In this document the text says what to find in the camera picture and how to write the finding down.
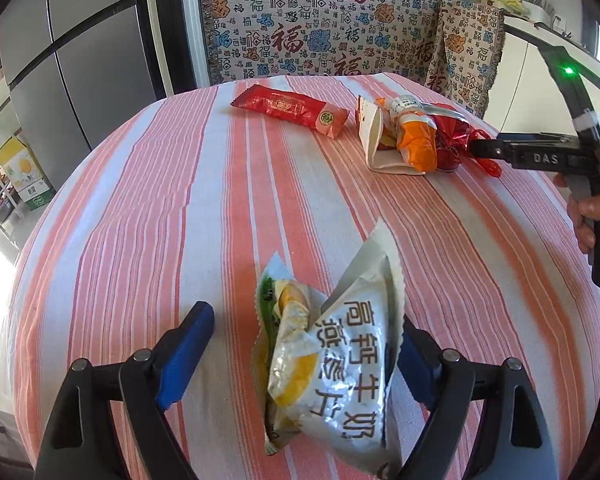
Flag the person's right hand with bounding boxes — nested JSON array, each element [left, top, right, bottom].
[[552, 172, 600, 256]]

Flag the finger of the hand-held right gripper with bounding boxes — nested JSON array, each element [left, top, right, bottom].
[[467, 132, 513, 167]]

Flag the orange wrapper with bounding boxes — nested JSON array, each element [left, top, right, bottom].
[[396, 112, 441, 173]]

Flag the orange and white snack bag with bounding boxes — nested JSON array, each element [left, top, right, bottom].
[[356, 95, 426, 176]]

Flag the red cellophane wrapper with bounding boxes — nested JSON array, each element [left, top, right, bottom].
[[425, 102, 503, 178]]

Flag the yellow green cardboard box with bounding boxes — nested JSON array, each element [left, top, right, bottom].
[[0, 136, 56, 211]]

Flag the patterned cloth covered furniture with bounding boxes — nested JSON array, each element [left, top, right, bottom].
[[197, 0, 443, 88]]

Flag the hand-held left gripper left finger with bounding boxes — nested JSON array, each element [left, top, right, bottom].
[[34, 301, 216, 480]]

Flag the pink striped tablecloth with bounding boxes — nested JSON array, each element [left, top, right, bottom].
[[0, 72, 600, 480]]

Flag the red snack packet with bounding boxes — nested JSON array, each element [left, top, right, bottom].
[[230, 85, 350, 140]]

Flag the grey refrigerator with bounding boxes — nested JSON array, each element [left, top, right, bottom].
[[0, 0, 168, 153]]

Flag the white yellow snack bag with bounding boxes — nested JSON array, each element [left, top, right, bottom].
[[252, 219, 406, 480]]

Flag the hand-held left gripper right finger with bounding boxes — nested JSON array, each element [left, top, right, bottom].
[[387, 317, 561, 480]]

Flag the narrow printed blanket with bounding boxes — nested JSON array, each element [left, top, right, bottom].
[[430, 0, 506, 117]]

